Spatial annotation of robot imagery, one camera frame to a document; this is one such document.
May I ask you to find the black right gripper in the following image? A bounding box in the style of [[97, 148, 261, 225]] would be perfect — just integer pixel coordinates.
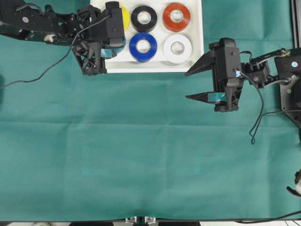
[[184, 51, 244, 113]]

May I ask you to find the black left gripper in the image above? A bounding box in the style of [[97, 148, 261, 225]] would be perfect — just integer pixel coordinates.
[[71, 7, 118, 76]]

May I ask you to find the blue tape roll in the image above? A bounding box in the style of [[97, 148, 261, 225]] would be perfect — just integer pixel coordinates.
[[129, 32, 158, 63]]

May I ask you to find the yellow tape roll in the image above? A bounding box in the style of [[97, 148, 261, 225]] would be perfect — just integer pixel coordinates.
[[120, 6, 130, 31]]

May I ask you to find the black tape roll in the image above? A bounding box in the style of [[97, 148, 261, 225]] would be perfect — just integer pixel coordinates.
[[131, 5, 158, 32]]

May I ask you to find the white tape roll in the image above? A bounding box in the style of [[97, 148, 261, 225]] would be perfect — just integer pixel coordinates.
[[163, 35, 192, 65]]

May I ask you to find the red tape roll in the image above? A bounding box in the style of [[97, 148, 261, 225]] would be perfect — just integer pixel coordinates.
[[163, 2, 190, 32]]

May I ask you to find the teal tape roll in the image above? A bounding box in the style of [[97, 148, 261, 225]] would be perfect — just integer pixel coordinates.
[[104, 39, 127, 54]]

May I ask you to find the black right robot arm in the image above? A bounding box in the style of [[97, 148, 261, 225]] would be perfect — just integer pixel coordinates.
[[185, 47, 301, 127]]

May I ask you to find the white plastic case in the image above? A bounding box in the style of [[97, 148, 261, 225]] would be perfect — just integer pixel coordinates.
[[105, 0, 204, 73]]

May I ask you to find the green table cloth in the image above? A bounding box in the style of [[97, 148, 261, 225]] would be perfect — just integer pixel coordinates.
[[0, 0, 301, 222]]

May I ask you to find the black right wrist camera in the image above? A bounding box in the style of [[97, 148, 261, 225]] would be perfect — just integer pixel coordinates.
[[209, 38, 241, 92]]

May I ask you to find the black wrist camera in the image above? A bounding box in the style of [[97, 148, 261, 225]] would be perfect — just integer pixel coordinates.
[[209, 38, 241, 92], [89, 1, 126, 49]]

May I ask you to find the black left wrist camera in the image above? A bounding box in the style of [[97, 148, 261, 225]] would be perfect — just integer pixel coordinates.
[[89, 1, 126, 49]]

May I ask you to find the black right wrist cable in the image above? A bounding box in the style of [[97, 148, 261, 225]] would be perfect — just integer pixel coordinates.
[[236, 70, 301, 145]]

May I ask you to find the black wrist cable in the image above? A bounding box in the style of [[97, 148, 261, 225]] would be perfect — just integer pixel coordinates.
[[236, 70, 301, 145], [0, 14, 112, 89]]

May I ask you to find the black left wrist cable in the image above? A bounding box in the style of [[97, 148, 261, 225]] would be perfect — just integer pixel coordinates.
[[0, 14, 112, 89]]

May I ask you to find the black aluminium frame rail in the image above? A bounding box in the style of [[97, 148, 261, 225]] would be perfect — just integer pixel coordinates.
[[290, 0, 301, 48]]

